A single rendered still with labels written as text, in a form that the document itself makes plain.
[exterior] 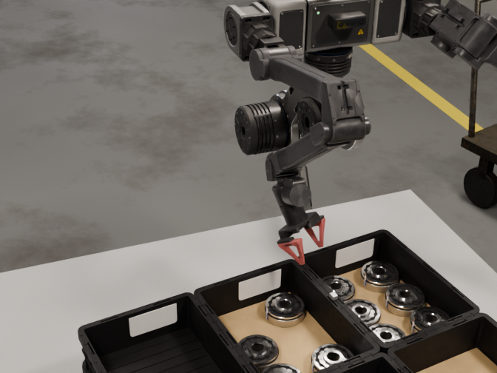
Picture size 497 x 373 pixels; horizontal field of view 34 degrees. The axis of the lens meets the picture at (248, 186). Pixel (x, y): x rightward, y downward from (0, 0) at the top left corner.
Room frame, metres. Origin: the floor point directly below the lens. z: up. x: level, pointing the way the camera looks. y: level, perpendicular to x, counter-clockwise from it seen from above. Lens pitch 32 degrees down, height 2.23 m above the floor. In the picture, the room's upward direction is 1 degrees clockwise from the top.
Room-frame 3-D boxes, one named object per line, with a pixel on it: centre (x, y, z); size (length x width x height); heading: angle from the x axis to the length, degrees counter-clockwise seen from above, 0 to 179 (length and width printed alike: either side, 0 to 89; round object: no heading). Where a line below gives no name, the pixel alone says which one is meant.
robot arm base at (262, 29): (1.96, -0.03, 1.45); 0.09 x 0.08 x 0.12; 111
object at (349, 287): (1.71, -0.24, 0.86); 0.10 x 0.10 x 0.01
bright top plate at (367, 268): (1.78, -0.36, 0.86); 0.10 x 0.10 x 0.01
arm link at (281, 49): (1.89, -0.06, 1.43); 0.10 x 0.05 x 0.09; 21
